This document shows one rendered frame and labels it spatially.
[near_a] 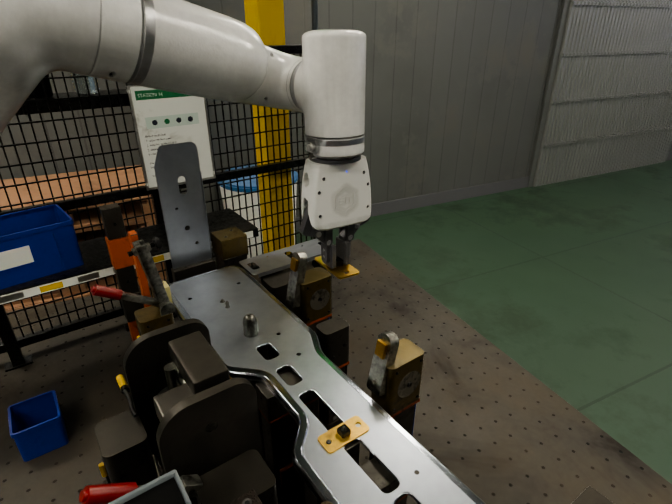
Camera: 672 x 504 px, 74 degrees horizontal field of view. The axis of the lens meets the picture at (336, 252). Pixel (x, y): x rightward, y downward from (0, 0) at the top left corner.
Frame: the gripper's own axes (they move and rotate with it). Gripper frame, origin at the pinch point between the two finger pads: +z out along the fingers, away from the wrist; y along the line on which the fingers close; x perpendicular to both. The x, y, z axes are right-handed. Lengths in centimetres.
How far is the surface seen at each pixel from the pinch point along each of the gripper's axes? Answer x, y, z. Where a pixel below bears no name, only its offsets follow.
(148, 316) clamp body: 34.4, -26.0, 22.2
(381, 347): -2.8, 7.7, 19.7
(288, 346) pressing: 16.1, -2.2, 27.6
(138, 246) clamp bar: 33.7, -25.1, 5.9
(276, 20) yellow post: 97, 36, -37
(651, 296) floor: 59, 279, 124
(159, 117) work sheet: 91, -7, -10
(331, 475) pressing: -14.8, -9.9, 28.6
